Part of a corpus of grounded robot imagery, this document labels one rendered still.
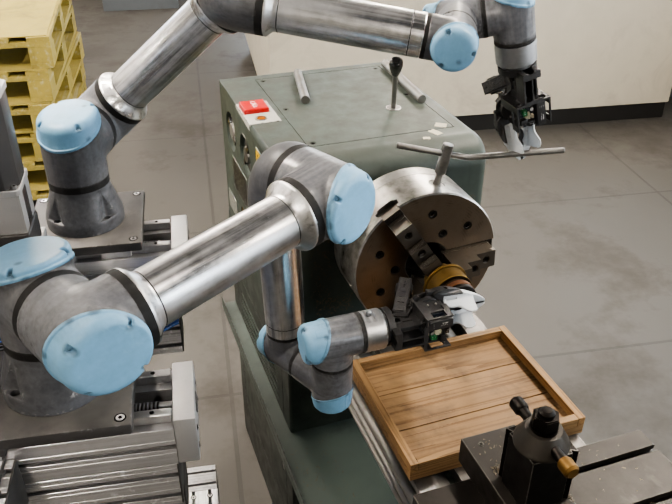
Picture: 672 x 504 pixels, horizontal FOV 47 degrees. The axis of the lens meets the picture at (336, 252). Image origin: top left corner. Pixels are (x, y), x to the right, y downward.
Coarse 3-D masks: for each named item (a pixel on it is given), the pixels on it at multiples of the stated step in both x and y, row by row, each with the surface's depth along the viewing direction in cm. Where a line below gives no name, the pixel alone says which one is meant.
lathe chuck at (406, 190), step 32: (384, 192) 153; (416, 192) 149; (448, 192) 150; (384, 224) 148; (416, 224) 151; (448, 224) 154; (480, 224) 157; (352, 256) 152; (384, 256) 152; (384, 288) 157
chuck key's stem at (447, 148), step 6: (444, 144) 149; (450, 144) 149; (444, 150) 149; (450, 150) 149; (444, 156) 149; (450, 156) 150; (438, 162) 151; (444, 162) 150; (438, 168) 151; (444, 168) 151; (438, 174) 151; (444, 174) 151; (438, 180) 152
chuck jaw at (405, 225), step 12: (396, 204) 149; (384, 216) 149; (396, 216) 149; (396, 228) 147; (408, 228) 146; (408, 240) 147; (420, 240) 148; (408, 252) 148; (420, 252) 148; (432, 252) 148; (420, 264) 148; (432, 264) 147
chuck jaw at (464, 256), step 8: (488, 240) 160; (440, 248) 158; (456, 248) 157; (464, 248) 157; (472, 248) 157; (480, 248) 157; (488, 248) 157; (440, 256) 158; (448, 256) 155; (456, 256) 155; (464, 256) 155; (472, 256) 154; (480, 256) 156; (488, 256) 157; (464, 264) 152; (472, 264) 153; (480, 264) 154; (488, 264) 158; (472, 272) 154
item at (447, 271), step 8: (448, 264) 148; (456, 264) 149; (432, 272) 147; (440, 272) 147; (448, 272) 146; (456, 272) 146; (464, 272) 150; (424, 280) 152; (432, 280) 147; (440, 280) 146; (448, 280) 145; (456, 280) 145; (464, 280) 145; (424, 288) 148; (464, 288) 144; (472, 288) 145
